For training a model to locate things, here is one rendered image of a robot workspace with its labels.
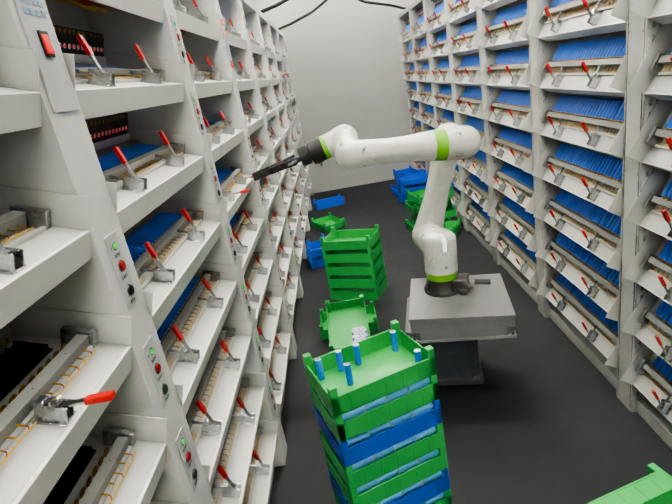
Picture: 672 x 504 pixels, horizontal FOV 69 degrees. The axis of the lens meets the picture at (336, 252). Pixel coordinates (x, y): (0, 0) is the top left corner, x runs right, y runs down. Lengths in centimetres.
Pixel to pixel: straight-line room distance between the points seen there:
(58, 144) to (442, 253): 144
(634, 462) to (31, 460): 164
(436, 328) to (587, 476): 64
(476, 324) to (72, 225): 141
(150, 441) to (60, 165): 48
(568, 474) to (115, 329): 141
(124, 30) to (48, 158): 74
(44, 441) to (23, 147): 39
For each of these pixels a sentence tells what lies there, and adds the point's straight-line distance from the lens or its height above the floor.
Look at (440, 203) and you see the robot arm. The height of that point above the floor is 70.
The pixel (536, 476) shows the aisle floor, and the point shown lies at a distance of 178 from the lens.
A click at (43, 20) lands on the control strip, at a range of 85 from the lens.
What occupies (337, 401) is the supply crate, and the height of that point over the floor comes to 52.
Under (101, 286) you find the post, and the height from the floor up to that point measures 103.
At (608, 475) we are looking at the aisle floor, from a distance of 182.
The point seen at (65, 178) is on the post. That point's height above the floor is 119.
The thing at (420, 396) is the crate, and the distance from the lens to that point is 137.
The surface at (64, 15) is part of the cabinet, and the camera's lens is 141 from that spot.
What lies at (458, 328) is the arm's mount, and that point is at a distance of 185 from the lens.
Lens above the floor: 126
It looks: 20 degrees down
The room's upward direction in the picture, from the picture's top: 10 degrees counter-clockwise
